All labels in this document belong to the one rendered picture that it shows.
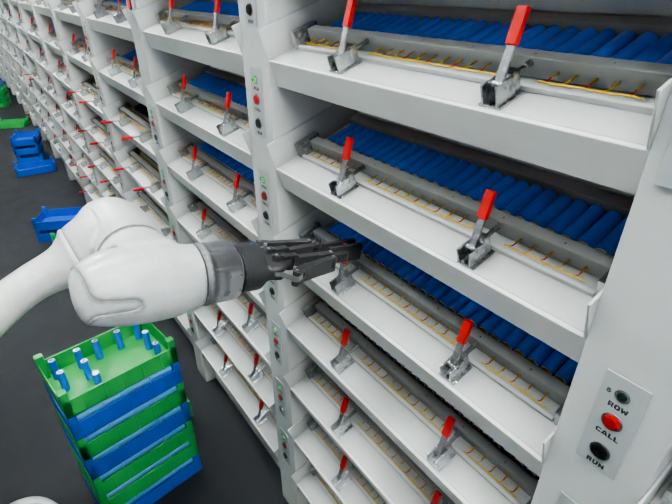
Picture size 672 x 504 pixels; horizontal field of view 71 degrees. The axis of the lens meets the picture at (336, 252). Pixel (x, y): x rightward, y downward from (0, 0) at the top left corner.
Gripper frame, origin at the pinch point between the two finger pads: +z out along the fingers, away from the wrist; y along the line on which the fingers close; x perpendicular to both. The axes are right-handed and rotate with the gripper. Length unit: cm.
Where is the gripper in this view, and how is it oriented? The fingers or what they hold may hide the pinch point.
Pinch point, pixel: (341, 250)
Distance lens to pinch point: 82.2
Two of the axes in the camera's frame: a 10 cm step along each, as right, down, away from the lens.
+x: 1.5, -9.1, -4.0
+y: 5.9, 4.0, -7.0
